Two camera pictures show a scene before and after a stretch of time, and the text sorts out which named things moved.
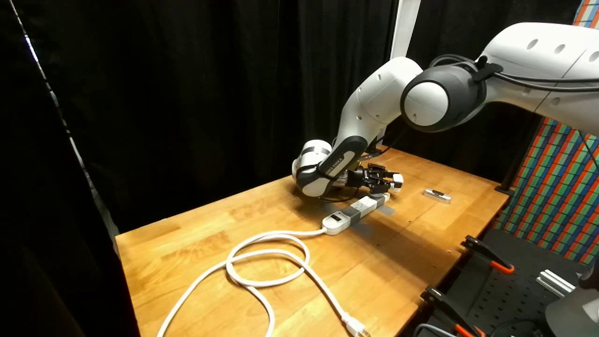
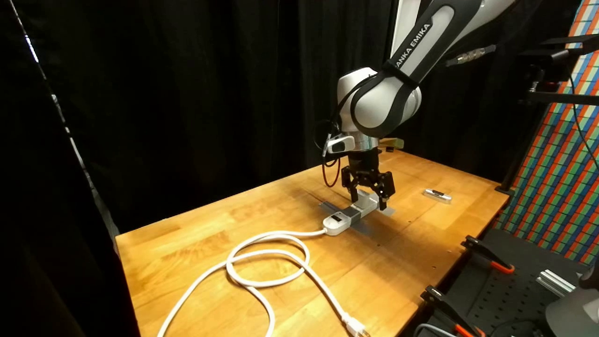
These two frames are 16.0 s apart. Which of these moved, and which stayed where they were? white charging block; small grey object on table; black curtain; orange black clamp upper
Moved: white charging block
Stayed: black curtain; small grey object on table; orange black clamp upper
